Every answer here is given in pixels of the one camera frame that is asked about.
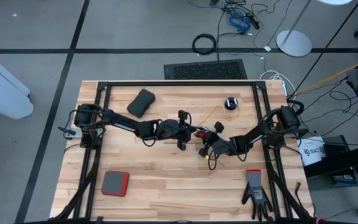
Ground grey pad with red rim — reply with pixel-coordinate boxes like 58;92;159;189
100;170;130;197

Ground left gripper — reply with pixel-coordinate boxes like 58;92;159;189
177;110;209;152

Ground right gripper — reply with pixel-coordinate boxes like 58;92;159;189
198;121;226;157

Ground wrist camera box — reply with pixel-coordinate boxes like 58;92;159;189
212;139;235;157
158;119;181;140

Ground coiled black floor cable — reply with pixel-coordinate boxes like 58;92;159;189
191;33;218;56

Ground black floor cable tangle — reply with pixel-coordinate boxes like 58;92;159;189
188;0;291;35

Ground white round lamp head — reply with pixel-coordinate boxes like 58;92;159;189
317;0;354;6

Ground white bin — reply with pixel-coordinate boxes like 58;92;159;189
0;44;34;120

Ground dark blue box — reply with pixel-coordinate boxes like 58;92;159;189
333;174;358;187

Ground coiled blue cable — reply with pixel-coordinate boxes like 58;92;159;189
227;11;252;33

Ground black spool with white label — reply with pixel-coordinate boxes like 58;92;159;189
224;96;239;111

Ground white floor cable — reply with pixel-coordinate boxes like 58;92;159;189
259;70;296;97

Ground grey round-base stand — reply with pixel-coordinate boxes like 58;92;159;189
275;0;313;58

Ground black equipment stand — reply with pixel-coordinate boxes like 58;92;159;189
303;135;358;215

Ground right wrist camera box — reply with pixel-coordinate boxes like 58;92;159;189
212;139;235;157

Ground black rounded case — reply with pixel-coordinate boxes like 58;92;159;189
126;88;156;119

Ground black floor vent grate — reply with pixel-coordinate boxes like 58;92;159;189
163;58;249;80

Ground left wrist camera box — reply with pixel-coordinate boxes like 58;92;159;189
158;119;181;140

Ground brown strap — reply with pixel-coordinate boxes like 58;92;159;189
294;182;303;206

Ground white printed cardboard box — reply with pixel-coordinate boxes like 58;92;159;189
296;136;326;167

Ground grey black work glove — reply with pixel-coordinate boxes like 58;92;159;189
241;169;275;221

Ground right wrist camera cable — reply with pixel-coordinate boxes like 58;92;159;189
208;152;219;171

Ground black aluminium table frame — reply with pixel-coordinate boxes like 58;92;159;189
54;80;313;222

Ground yellow extension cord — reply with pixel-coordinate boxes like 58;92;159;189
290;54;358;97

